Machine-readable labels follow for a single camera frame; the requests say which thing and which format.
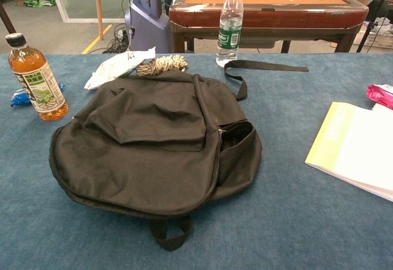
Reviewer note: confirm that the black tripod stand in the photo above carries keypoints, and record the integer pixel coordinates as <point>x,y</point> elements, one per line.
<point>364,35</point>

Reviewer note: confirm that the wooden pole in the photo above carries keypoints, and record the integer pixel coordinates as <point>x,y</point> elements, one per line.
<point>99,9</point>

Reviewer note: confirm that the white plastic basket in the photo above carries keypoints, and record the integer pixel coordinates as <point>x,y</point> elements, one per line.
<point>377,40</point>

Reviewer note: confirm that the white paper card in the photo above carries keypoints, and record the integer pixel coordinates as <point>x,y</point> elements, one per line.
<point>380,108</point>

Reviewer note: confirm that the brown mahjong table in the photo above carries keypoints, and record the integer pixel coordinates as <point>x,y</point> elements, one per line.
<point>276,15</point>

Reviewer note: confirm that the pink white pouch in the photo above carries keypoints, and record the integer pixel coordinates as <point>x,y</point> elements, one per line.
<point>380,95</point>

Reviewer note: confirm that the blue felt table cover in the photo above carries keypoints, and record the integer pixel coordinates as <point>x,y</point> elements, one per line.
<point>291,221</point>

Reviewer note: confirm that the clear water bottle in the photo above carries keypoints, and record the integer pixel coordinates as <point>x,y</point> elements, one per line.
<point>228,37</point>

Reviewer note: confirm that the yellow white booklet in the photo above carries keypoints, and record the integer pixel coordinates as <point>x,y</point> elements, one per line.
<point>362,147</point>

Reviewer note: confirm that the green cloth heap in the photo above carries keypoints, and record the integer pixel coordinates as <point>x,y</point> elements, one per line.
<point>40,1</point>

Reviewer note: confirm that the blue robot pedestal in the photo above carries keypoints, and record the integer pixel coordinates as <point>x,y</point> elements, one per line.
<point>147,24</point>

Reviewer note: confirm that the white snack bag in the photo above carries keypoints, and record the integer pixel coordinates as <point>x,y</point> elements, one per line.
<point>113,67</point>

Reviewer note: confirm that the amber tea bottle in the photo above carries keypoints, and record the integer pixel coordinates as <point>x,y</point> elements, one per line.
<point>37,92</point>

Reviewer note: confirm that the blue snack wrapper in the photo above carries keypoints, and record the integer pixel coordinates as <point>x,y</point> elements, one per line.
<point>18,97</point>

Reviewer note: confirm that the black fabric backpack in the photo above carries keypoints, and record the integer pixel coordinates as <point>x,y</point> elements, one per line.
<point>147,159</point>

